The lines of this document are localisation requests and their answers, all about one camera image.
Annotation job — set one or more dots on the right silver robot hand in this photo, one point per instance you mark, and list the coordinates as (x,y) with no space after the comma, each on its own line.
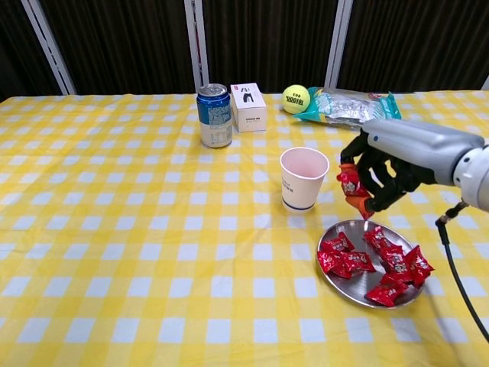
(412,149)

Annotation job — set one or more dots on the red candy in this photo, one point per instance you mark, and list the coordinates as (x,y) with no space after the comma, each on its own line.
(338,244)
(330,264)
(393,279)
(359,262)
(386,294)
(418,265)
(395,260)
(349,185)
(378,237)

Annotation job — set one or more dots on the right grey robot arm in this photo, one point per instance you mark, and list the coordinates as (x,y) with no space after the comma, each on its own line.
(475,176)

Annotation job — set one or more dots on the white paper cup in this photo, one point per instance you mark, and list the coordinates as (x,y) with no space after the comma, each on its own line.
(302,191)

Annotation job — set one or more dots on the round silver metal plate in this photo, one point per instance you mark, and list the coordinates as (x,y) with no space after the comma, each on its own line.
(355,290)

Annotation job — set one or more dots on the teal silver snack bag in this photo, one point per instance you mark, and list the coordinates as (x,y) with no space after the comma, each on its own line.
(344,109)

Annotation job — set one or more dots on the yellow tennis ball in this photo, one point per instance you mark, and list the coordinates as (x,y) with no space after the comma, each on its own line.
(295,99)

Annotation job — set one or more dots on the small white product box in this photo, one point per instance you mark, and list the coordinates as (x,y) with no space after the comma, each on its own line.
(250,114)

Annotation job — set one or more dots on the blue white drink can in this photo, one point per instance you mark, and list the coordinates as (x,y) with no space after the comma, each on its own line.
(216,122)

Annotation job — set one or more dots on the black pleated curtain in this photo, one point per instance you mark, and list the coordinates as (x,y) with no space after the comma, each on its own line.
(126,46)

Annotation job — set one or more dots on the yellow white checked tablecloth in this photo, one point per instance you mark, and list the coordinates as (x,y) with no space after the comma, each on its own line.
(114,229)

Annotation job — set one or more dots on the grey metal frame post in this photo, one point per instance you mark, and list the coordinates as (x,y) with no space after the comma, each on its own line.
(49,46)
(486,83)
(340,38)
(196,46)

